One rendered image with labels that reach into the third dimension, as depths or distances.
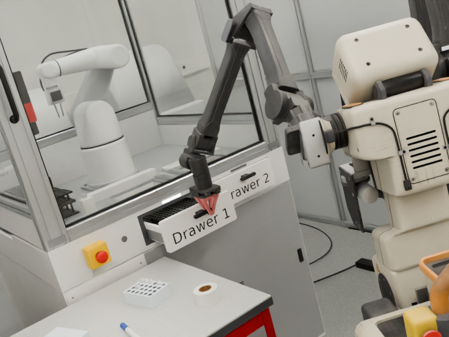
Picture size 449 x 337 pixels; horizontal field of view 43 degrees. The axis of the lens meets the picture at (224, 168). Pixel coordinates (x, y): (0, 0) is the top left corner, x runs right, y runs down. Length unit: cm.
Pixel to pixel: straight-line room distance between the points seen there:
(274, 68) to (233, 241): 91
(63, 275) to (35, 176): 33
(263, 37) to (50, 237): 90
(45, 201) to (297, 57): 223
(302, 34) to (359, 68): 228
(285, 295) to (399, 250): 109
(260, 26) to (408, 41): 45
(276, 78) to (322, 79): 209
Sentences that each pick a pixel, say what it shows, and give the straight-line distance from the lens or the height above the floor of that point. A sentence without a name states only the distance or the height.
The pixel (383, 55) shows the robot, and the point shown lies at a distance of 138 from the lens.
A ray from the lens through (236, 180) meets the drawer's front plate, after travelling 220.
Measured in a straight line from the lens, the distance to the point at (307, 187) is 403.
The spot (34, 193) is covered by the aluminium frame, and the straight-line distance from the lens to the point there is 187.
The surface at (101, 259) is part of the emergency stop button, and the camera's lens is 190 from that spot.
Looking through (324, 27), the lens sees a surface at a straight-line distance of 350.
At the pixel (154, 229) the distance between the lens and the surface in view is 198.
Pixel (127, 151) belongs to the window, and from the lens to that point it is 200.
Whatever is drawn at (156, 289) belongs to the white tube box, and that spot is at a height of 80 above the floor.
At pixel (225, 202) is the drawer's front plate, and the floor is 89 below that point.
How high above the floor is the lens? 150
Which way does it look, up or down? 14 degrees down
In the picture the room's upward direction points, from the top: 15 degrees counter-clockwise
